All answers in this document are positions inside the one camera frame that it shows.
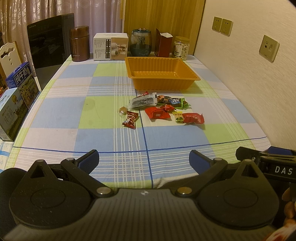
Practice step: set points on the red brown candy wrapper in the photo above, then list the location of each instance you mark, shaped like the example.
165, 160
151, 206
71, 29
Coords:
130, 120

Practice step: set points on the red square snack pack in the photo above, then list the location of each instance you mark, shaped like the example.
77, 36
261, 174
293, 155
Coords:
157, 113

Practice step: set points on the black glossy panel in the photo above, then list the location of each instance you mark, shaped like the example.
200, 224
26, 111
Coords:
49, 42

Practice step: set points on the orange plastic tray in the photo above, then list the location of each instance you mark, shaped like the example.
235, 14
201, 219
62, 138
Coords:
159, 73

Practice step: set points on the dark green glass jar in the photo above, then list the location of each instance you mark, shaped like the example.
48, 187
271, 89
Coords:
140, 42

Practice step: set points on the red shiny snack pack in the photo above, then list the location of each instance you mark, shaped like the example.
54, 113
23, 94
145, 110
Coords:
193, 118

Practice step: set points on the checkered tablecloth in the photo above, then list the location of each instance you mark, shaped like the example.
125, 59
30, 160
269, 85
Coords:
86, 106

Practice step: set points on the yellow green candy packet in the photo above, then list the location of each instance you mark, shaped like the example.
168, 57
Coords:
178, 115

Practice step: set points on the dark red open carton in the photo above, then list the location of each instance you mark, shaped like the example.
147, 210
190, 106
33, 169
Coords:
163, 44

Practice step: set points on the light blue milk box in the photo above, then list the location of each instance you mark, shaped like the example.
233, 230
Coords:
13, 113

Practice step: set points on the brown cylindrical canister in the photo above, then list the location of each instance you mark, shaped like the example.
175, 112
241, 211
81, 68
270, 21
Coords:
79, 43

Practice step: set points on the wooden door panel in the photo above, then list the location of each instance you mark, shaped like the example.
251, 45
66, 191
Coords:
179, 18

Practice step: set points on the small clear candy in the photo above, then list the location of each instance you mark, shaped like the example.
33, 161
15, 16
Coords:
123, 110

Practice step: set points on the double wall socket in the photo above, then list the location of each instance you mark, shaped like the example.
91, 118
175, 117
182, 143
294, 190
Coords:
222, 26

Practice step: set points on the person's right hand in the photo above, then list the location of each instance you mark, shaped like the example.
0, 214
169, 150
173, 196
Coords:
287, 231

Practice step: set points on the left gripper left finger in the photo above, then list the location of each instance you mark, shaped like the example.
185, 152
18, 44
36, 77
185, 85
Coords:
79, 170

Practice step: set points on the small red candy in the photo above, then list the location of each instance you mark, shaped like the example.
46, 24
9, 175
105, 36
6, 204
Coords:
167, 108
143, 94

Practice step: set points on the single wall outlet plate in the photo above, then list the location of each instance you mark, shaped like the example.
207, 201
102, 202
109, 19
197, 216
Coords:
269, 48

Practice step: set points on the plastic jar of nuts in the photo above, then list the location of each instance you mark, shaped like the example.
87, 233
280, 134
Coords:
181, 48

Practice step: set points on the pink curtain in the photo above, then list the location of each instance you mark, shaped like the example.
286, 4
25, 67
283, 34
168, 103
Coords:
99, 16

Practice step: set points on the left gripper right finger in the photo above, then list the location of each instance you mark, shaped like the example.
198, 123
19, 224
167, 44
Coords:
209, 171

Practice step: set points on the green black snack bag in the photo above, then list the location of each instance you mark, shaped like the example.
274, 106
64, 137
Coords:
176, 102

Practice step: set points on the white product box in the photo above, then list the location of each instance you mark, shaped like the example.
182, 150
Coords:
110, 46

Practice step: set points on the clear black seaweed packet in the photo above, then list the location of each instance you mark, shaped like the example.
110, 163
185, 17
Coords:
143, 101

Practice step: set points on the blue milk carton box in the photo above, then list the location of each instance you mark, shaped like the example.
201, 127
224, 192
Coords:
22, 78

